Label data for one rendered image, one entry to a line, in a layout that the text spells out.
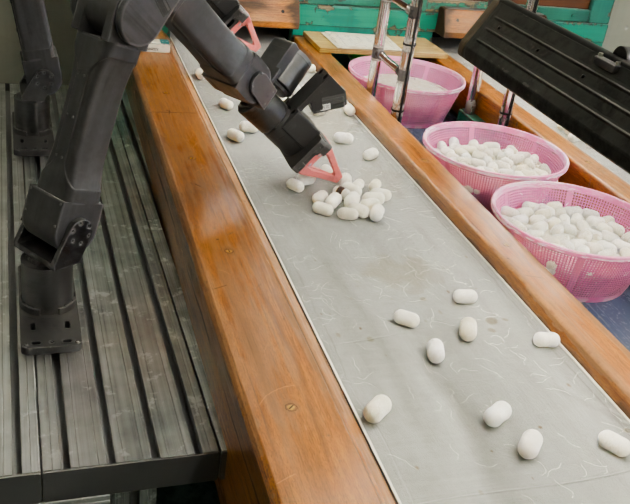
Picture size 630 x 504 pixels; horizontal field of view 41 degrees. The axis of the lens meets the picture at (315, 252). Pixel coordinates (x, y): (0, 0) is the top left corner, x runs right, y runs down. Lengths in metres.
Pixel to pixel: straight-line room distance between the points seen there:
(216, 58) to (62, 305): 0.37
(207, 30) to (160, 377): 0.44
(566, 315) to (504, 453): 0.27
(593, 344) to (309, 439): 0.40
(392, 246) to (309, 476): 0.52
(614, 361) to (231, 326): 0.44
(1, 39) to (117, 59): 1.87
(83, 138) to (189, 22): 0.20
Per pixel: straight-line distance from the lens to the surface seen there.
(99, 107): 1.04
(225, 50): 1.16
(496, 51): 0.97
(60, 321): 1.10
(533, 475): 0.87
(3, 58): 2.90
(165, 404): 0.98
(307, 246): 1.18
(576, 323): 1.09
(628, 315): 1.34
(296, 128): 1.28
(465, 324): 1.03
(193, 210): 1.19
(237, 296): 1.00
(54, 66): 1.61
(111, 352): 1.06
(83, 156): 1.05
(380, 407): 0.87
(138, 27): 1.02
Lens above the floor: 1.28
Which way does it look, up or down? 28 degrees down
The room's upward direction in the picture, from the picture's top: 8 degrees clockwise
